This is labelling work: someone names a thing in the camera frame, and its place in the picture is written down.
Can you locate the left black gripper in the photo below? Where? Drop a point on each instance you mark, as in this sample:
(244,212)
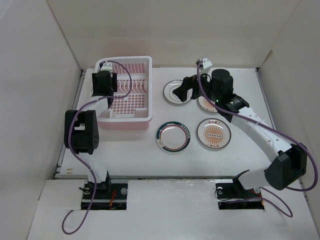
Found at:
(113,82)

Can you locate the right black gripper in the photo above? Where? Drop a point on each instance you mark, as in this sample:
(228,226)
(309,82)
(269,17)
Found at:
(188,83)

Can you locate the white plate with flower emblem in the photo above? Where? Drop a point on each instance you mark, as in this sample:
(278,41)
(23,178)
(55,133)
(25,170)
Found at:
(171,97)

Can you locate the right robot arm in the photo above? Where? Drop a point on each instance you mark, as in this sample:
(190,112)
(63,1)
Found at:
(288,158)

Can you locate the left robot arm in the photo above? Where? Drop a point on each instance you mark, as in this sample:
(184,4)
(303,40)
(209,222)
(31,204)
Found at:
(81,132)

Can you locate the pink plastic dish rack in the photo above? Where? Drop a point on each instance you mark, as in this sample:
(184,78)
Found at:
(134,112)

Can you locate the upper orange sunburst plate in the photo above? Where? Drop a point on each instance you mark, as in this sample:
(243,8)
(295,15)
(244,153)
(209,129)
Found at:
(206,106)

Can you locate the orange sunburst plate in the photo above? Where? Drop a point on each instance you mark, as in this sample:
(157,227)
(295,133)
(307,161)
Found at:
(213,133)
(206,106)

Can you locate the lower orange sunburst plate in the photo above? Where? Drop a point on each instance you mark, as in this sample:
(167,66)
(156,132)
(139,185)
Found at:
(213,133)

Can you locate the white plate green red rim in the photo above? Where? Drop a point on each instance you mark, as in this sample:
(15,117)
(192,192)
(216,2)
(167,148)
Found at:
(173,137)

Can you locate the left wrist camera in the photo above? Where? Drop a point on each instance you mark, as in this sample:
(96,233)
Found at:
(106,66)

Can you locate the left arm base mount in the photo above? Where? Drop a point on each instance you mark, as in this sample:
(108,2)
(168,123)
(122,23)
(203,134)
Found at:
(111,197)

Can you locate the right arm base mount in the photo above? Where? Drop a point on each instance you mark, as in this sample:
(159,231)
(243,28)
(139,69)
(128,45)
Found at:
(230,196)

